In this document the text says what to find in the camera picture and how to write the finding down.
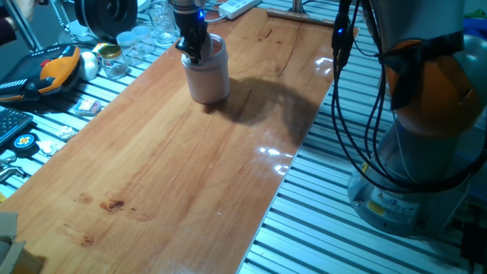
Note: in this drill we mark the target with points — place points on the grey metal frame bar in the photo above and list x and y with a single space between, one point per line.
23 24

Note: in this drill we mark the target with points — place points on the white egg-shaped object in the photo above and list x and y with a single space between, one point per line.
89 64

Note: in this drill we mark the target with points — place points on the black round tape measure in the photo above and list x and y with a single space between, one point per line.
24 142

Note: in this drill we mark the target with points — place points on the frame pole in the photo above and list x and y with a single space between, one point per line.
299 5

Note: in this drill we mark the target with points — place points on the glass jar gold lid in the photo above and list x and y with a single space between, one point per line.
113 62

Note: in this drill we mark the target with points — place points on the small plastic packet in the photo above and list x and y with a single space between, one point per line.
88 106

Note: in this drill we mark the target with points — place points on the bare person hand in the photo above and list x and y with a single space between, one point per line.
26 7

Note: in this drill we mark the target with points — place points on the metal pipe valve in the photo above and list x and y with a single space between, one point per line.
9 169

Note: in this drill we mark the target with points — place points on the black filament spool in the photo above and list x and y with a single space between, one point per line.
106 17

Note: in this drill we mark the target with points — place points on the crumpled white paper ball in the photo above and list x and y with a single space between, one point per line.
49 147
66 132

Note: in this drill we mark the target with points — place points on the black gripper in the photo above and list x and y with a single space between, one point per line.
193 26

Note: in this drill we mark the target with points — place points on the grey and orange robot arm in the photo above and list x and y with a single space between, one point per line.
426 95

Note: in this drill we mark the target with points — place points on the white power strip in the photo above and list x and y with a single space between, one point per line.
237 7

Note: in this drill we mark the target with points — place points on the glossy wooden board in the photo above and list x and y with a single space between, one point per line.
171 171

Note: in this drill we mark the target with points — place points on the orange black teach pendant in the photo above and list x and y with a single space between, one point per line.
53 72

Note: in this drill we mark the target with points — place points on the dark red sleeved forearm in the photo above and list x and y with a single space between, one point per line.
7 32

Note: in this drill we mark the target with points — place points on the black keyboard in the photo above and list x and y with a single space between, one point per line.
11 123

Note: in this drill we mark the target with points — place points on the cardboard block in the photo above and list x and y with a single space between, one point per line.
7 226
19 260

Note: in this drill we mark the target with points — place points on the white round trash can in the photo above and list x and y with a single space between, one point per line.
207 80

